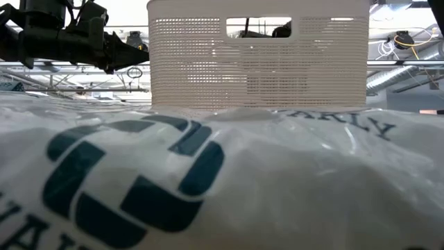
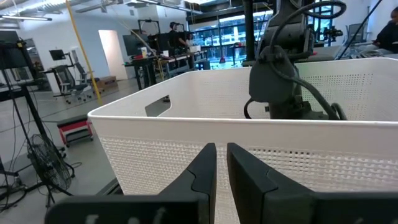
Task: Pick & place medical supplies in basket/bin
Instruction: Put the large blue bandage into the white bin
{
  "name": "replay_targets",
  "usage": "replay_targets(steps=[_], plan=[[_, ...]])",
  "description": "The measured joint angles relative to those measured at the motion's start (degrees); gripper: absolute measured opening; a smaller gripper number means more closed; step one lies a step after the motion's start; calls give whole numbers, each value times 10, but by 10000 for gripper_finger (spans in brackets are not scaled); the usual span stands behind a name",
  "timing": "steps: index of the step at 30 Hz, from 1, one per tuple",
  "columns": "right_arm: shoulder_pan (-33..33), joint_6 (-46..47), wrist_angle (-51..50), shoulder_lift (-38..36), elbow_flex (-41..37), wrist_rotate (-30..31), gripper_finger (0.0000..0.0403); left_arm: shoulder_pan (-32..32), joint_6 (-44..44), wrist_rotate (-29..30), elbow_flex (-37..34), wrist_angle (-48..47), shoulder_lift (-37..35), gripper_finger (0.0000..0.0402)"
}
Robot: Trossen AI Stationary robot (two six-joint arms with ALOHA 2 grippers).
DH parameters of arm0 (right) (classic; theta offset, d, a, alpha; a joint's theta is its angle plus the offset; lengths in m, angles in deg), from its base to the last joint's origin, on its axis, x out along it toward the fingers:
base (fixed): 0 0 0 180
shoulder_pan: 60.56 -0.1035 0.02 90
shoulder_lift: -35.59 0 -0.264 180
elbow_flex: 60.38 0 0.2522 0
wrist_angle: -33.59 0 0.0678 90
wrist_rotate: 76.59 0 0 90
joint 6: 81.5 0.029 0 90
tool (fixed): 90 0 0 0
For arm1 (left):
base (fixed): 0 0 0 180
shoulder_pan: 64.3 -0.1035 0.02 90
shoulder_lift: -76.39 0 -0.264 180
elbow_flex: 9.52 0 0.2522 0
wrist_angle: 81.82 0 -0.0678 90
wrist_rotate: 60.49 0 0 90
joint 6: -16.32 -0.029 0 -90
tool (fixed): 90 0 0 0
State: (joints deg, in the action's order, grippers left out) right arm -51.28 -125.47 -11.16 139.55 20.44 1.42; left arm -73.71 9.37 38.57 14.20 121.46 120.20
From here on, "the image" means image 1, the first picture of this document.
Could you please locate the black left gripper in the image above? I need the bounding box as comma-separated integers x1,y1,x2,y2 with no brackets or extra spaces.
67,31,151,76

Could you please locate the white printed plastic package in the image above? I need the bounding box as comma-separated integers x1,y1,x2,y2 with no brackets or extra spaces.
0,90,444,250

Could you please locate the white perforated plastic basket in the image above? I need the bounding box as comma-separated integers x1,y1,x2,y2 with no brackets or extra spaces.
146,0,370,111

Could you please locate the silver ceiling beam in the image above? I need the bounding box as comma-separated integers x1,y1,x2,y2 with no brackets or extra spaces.
0,59,444,69

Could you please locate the black ceiling cable reel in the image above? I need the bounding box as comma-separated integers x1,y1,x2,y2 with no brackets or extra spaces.
393,30,416,50
125,30,147,53

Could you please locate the black coiled cable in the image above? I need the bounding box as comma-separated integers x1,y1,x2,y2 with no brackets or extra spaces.
126,66,144,79

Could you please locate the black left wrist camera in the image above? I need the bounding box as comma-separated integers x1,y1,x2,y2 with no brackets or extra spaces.
78,0,109,34

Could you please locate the white cable bundle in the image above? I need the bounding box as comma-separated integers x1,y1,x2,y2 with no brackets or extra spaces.
376,40,400,60

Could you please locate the silver air duct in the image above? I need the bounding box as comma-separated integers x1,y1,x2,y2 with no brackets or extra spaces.
366,51,444,97

